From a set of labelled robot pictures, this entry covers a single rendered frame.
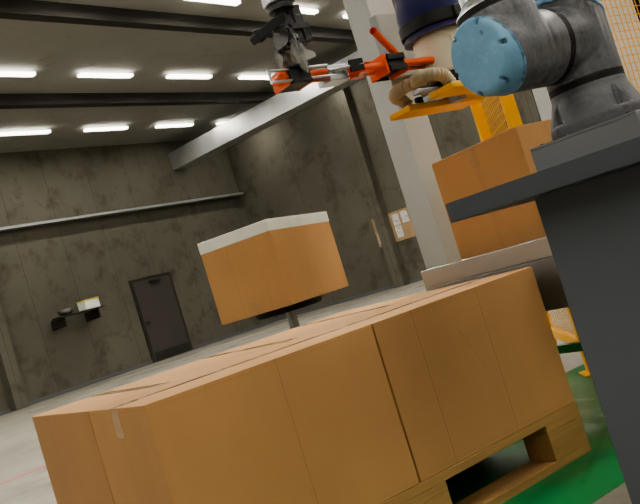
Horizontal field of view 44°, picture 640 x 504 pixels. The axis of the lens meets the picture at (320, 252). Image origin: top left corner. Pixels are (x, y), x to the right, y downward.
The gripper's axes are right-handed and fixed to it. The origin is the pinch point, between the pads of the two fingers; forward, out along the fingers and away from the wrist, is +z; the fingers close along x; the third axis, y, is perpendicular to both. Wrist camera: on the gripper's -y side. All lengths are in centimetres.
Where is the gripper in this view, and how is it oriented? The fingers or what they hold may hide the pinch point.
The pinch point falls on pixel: (295, 76)
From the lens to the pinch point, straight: 219.9
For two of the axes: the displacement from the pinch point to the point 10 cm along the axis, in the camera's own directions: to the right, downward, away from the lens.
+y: 7.9, -2.2, 5.7
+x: -5.3, 2.0, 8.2
